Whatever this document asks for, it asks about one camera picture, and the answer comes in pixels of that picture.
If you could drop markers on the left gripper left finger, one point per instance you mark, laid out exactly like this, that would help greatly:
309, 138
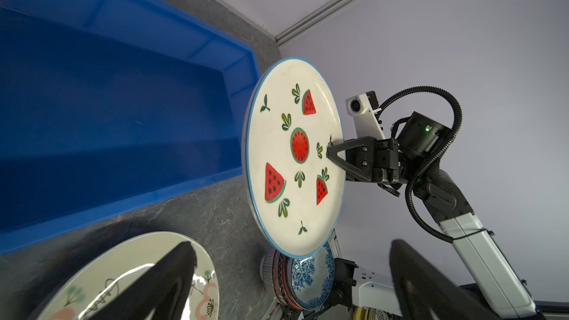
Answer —
161, 292

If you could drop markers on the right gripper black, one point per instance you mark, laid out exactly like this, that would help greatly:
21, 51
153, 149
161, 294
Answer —
369, 160

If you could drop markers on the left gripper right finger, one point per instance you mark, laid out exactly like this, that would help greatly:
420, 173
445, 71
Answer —
425, 293

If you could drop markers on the watermelon pattern white plate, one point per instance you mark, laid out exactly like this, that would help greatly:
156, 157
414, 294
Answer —
295, 192

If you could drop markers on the cream floral plate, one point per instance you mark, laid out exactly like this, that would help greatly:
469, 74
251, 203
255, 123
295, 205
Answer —
106, 278

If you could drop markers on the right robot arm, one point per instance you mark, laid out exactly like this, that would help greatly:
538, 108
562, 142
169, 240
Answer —
407, 163

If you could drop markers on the blue plastic bin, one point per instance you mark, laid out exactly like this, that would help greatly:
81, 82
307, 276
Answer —
111, 105

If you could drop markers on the red rimmed bowl underneath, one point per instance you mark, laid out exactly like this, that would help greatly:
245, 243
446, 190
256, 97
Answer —
272, 271

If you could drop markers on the blue floral ceramic bowl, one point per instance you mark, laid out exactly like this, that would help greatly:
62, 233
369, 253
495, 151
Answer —
310, 279

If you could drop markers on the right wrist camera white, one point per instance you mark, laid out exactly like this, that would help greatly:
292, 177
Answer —
364, 109

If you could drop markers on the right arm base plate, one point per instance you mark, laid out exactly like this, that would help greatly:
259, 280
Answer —
343, 283

